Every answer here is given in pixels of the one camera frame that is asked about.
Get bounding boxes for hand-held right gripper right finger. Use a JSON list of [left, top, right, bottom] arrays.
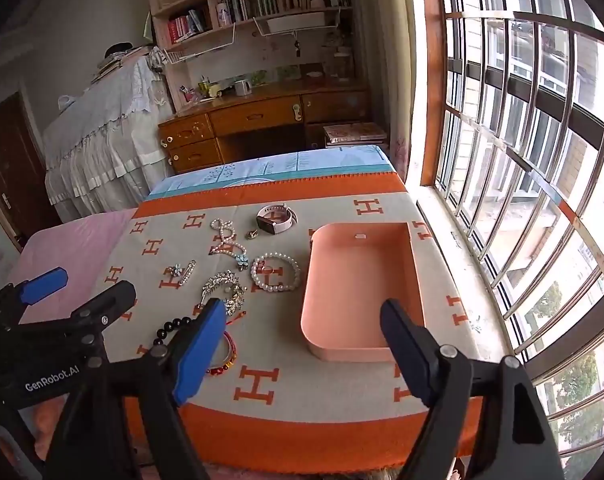
[[379, 298, 565, 480]]

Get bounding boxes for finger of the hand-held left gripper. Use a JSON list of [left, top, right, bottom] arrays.
[[11, 280, 137, 362], [0, 267, 69, 328]]

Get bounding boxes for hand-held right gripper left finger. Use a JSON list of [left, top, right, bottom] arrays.
[[44, 298, 228, 480]]

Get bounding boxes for black bead bracelet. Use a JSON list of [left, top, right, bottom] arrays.
[[153, 315, 203, 348]]

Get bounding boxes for pink plastic tray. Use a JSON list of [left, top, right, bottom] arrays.
[[300, 222, 426, 364]]

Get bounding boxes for pink strap wristwatch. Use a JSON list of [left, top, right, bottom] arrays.
[[256, 203, 298, 235]]

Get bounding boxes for silver leaf brooch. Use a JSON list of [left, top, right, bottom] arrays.
[[200, 270, 248, 317]]

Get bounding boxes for orange patterned blanket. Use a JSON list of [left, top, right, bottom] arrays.
[[89, 172, 488, 477]]

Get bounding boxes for dark wooden door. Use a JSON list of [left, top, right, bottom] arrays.
[[0, 91, 63, 253]]

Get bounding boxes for white lace furniture cover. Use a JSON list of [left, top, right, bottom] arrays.
[[42, 52, 175, 222]]

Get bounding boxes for light blue printed sheet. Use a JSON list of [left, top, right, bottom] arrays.
[[148, 145, 394, 197]]

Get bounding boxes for stack of flat boxes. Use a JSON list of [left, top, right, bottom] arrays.
[[323, 122, 389, 149]]

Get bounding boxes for metal window grille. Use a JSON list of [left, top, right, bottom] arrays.
[[434, 0, 604, 463]]

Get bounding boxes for wooden desk with drawers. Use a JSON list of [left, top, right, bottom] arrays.
[[158, 82, 373, 175]]

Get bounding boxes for pale curtain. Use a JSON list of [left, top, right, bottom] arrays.
[[388, 0, 425, 182]]

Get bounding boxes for row of red books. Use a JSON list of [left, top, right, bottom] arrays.
[[168, 8, 207, 44]]

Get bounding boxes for row of pale books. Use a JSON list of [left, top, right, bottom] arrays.
[[216, 0, 281, 27]]

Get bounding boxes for red bead bracelet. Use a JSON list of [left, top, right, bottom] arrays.
[[205, 310, 246, 377]]

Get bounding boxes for white pearl bracelet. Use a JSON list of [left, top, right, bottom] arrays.
[[250, 252, 302, 293]]

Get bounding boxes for pearl knot necklace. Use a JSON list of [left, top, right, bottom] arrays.
[[209, 218, 248, 257]]

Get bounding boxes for white wire rack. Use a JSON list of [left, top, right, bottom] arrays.
[[162, 24, 238, 64], [253, 6, 344, 39]]

